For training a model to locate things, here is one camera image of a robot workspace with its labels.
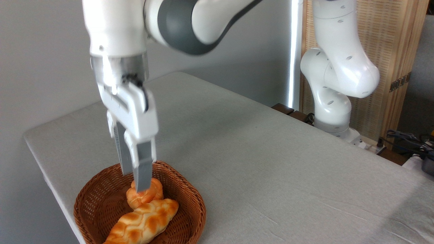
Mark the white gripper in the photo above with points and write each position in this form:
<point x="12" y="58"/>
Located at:
<point x="135" y="115"/>

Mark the long braided bread loaf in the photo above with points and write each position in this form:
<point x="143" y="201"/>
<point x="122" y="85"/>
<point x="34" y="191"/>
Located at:
<point x="145" y="222"/>

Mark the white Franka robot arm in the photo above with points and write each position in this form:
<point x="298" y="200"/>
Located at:
<point x="339" y="67"/>

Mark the round knotted bread roll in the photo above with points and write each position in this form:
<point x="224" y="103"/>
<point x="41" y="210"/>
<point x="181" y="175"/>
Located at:
<point x="154" y="195"/>

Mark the brown wicker basket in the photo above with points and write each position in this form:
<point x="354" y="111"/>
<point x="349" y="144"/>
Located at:
<point x="91" y="210"/>

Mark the grey tablecloth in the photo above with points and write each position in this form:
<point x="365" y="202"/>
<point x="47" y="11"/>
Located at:
<point x="271" y="162"/>

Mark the dark wooden block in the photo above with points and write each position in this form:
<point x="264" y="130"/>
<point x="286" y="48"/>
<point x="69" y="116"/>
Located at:
<point x="299" y="117"/>
<point x="282" y="108"/>

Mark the white vertical light strip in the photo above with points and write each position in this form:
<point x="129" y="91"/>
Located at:
<point x="294" y="51"/>

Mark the white power strip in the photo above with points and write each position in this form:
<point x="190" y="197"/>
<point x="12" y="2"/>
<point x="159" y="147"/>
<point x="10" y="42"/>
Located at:
<point x="371" y="146"/>

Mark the grey metal pot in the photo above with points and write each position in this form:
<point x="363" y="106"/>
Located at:
<point x="428" y="164"/>

